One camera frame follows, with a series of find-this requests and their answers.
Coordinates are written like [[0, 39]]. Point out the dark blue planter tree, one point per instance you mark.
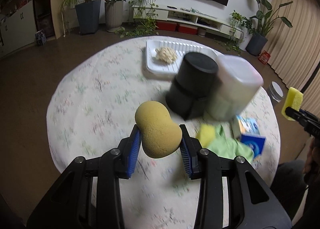
[[88, 14]]

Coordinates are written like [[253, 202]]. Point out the blue tissue pack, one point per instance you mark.
[[255, 142]]

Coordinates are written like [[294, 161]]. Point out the red box by curtain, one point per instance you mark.
[[264, 57]]

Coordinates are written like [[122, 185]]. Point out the white ribbed planter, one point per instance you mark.
[[114, 14]]

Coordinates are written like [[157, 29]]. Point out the small plant by console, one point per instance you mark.
[[241, 32]]

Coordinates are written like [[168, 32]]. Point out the black cylindrical container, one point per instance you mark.
[[190, 88]]

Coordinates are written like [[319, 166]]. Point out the beige curtain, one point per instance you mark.
[[295, 51]]

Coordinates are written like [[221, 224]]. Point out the green cloth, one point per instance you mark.
[[229, 147]]

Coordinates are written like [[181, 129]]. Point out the translucent plastic storage box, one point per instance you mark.
[[236, 84]]

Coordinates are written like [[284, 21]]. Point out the cream chenille mop pad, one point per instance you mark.
[[166, 55]]

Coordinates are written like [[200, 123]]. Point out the person's right hand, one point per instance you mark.
[[311, 167]]

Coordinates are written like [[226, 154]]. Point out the white tv console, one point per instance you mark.
[[211, 24]]

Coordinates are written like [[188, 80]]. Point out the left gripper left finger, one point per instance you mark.
[[125, 156]]

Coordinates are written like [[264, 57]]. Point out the bear print tissue pack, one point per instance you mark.
[[243, 125]]

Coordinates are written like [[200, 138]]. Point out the tan peanut-shaped sponge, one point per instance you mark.
[[161, 136]]

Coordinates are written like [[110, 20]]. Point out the right large leafy plant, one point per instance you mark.
[[260, 24]]

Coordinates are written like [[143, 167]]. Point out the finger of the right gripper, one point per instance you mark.
[[295, 115]]

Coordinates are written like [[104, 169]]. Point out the yellow rectangular sponge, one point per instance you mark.
[[293, 100]]

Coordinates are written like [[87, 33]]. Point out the trailing green pothos plant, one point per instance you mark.
[[142, 19]]

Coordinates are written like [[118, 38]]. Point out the red storage box left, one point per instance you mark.
[[166, 25]]

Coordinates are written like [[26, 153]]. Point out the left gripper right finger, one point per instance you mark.
[[196, 159]]

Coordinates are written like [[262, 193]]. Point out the white wall cabinets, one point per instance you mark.
[[18, 30]]

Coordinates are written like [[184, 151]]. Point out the red storage box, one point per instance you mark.
[[166, 25], [188, 29]]

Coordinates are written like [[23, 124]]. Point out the white plastic tray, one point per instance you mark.
[[162, 69]]

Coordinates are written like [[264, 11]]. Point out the red storage box right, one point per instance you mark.
[[188, 29]]

